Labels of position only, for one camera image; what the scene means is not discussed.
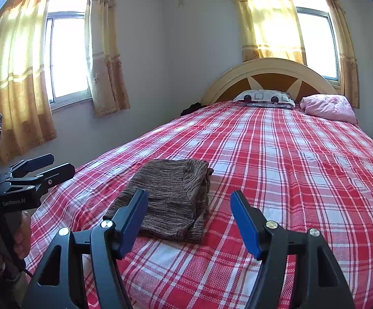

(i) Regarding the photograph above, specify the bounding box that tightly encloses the red plaid bed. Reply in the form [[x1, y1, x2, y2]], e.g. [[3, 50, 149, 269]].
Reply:
[[24, 100, 373, 309]]

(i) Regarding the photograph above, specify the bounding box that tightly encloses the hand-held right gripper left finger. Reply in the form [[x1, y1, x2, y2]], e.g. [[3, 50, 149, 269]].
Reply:
[[22, 188, 149, 309]]

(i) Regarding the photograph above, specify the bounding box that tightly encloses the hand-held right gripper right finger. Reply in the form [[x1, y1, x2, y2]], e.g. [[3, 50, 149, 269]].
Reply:
[[230, 190, 356, 309]]

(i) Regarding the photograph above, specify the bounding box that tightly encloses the yellow patterned curtain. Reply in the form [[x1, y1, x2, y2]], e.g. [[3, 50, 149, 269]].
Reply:
[[313, 0, 360, 109], [0, 0, 59, 165], [84, 0, 131, 118], [228, 0, 308, 66]]

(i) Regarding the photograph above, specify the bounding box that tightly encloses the pink pillow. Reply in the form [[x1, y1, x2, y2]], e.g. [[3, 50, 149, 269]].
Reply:
[[299, 94, 358, 125]]

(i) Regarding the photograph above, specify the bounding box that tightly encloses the brown knit sweater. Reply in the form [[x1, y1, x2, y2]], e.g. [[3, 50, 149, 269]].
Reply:
[[103, 159, 213, 243]]

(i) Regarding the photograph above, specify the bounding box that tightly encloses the cream and brown headboard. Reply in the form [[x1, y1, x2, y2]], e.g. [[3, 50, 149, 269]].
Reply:
[[201, 58, 340, 105]]

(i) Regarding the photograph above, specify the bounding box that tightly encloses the white patterned pillow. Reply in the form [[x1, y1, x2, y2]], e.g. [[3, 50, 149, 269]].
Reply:
[[232, 89, 296, 108]]

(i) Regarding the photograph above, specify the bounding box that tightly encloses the sliding glass window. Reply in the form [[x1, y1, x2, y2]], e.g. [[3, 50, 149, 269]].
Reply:
[[285, 0, 342, 87], [43, 0, 92, 111]]

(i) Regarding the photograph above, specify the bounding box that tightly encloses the dark cloth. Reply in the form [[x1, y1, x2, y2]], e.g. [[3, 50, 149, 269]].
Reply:
[[180, 102, 203, 117]]

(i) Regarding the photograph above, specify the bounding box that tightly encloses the person's left hand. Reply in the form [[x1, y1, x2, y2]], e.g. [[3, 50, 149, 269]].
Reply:
[[0, 211, 32, 272]]

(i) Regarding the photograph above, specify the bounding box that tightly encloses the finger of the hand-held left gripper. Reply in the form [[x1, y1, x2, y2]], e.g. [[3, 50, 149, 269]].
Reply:
[[11, 164, 76, 197], [0, 154, 56, 181]]

